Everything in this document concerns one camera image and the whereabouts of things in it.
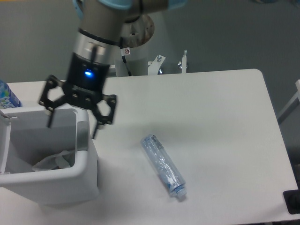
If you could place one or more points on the white frame at right edge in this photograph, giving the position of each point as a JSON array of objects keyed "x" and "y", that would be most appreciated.
[{"x": 291, "y": 105}]

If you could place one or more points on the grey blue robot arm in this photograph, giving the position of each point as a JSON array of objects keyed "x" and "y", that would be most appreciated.
[{"x": 99, "y": 35}]

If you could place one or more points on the white pedestal foot right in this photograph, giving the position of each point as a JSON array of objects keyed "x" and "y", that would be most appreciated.
[{"x": 183, "y": 64}]

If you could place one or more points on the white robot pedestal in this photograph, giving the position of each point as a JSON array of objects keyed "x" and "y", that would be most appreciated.
[{"x": 132, "y": 56}]

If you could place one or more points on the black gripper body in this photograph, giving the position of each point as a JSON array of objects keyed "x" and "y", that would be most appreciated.
[{"x": 84, "y": 84}]

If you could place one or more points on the clear white plastic wrapper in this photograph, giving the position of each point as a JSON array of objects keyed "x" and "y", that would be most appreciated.
[{"x": 62, "y": 160}]

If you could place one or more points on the blue labelled bottle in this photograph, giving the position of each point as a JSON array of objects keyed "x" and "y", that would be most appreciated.
[{"x": 7, "y": 98}]

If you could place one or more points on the crushed clear plastic bottle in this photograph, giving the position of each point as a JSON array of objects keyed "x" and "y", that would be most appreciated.
[{"x": 165, "y": 167}]

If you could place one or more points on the white pedestal foot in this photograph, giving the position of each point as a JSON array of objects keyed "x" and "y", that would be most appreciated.
[
  {"x": 155, "y": 66},
  {"x": 183, "y": 64}
]

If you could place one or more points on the black clamp at table edge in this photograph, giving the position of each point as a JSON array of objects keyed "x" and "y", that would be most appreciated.
[{"x": 292, "y": 200}]

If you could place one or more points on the white pedestal foot middle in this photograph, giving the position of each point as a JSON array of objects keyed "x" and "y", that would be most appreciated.
[{"x": 155, "y": 66}]

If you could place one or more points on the white open trash can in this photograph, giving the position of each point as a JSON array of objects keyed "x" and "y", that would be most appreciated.
[{"x": 25, "y": 140}]

